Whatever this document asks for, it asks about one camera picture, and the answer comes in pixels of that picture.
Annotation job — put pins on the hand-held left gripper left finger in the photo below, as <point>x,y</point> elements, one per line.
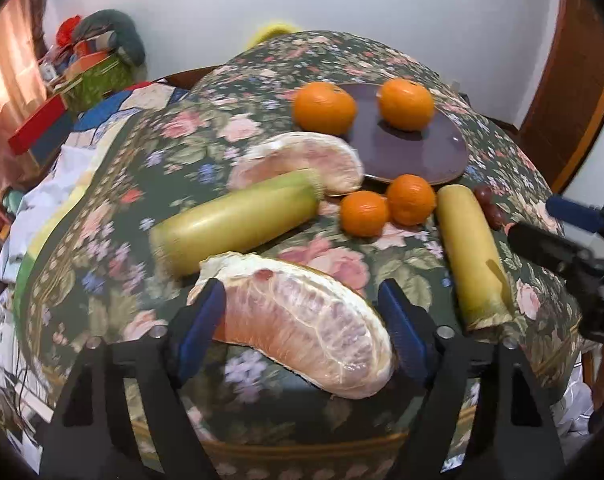
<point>202,325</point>

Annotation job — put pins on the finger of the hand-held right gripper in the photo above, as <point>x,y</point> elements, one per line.
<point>541,247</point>
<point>574,212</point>

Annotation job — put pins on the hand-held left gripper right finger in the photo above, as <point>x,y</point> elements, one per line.
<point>401,330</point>

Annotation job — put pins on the dark red small fruit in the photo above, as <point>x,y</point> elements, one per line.
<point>481,194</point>
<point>495,216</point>

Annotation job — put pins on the large peeled pomelo segment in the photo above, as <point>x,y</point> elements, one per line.
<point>302,325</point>

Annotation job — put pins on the small orange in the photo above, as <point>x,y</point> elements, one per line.
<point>410,199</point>
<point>364,213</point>

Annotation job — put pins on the brown round plate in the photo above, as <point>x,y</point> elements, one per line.
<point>406,155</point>

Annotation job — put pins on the small peeled pomelo segment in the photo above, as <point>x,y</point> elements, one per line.
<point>302,157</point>

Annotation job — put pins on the large orange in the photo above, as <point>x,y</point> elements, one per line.
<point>324,109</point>
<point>405,104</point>

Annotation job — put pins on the wooden door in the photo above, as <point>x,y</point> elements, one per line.
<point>571,70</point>

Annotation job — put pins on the patchwork quilt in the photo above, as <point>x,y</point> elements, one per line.
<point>57,185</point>

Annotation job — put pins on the floral blanket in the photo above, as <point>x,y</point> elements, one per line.
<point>262,85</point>

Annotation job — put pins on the red box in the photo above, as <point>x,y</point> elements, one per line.
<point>34,125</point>

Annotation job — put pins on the green bag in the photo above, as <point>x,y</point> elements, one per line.
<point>99,82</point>

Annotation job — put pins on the orange box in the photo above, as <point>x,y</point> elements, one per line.
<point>89,61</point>

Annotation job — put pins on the red plastic bag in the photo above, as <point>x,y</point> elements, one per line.
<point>68,29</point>

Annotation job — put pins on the pink curtain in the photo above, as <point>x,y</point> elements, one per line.
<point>7,60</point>

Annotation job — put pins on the wooden bed frame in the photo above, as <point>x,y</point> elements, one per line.
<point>182,78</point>

